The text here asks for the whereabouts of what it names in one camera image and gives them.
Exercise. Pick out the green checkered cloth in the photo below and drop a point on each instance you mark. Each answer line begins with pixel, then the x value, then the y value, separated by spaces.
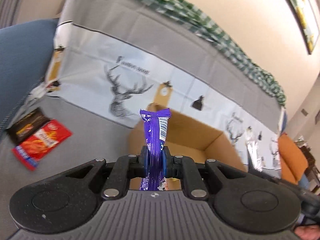
pixel 225 37

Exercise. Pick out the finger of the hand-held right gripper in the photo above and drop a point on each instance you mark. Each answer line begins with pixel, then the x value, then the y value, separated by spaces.
pixel 260 173

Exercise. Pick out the dark wooden furniture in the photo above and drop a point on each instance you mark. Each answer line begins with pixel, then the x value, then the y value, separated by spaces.
pixel 311 165

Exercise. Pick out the red spicy snack packet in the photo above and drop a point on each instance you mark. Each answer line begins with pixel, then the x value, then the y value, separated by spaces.
pixel 42 142

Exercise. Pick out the grey curtain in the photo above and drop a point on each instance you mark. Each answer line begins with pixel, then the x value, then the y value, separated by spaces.
pixel 10 2

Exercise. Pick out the grey deer print sofa cover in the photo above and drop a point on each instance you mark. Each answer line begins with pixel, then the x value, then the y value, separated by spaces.
pixel 150 42

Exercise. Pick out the person's right hand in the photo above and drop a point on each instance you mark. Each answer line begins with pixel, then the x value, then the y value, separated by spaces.
pixel 308 233

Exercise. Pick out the wall socket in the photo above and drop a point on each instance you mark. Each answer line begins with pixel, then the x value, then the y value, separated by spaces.
pixel 304 112

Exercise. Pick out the framed wall picture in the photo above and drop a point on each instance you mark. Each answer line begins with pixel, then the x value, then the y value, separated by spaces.
pixel 302 12

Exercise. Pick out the cardboard box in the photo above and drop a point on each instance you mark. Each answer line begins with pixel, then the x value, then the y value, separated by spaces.
pixel 190 132

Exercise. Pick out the blue fabric cushion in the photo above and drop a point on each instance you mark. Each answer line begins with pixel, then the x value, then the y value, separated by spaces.
pixel 20 60

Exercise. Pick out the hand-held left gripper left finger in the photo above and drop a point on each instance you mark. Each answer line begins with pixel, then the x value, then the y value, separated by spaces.
pixel 143 162

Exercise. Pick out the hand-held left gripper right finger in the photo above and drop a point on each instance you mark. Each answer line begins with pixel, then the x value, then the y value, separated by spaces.
pixel 165 163

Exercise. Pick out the black snack packet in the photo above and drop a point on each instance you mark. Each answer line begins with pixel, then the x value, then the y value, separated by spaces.
pixel 25 125

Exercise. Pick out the purple snack packet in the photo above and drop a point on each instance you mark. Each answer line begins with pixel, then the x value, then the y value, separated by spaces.
pixel 155 140

